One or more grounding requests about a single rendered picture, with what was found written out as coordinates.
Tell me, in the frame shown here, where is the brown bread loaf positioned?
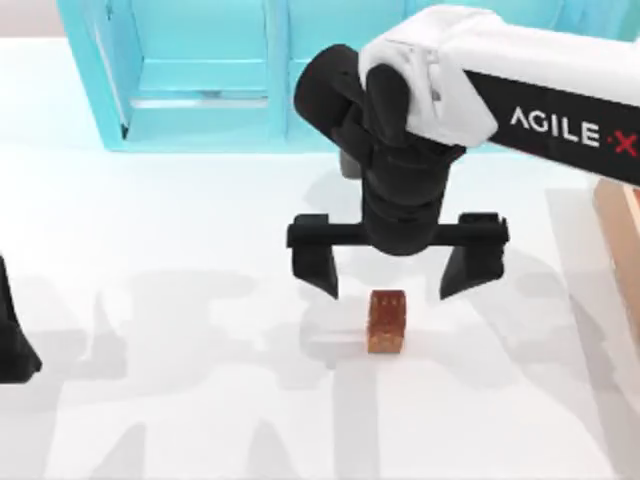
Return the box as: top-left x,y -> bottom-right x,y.
366,288 -> 409,356

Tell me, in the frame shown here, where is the salmon-coloured shallow box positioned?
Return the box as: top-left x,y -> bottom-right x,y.
591,176 -> 640,324

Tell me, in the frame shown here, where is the light blue rack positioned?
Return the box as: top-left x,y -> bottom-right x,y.
55,0 -> 401,154

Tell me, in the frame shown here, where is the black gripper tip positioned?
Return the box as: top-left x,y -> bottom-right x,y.
0,254 -> 44,387

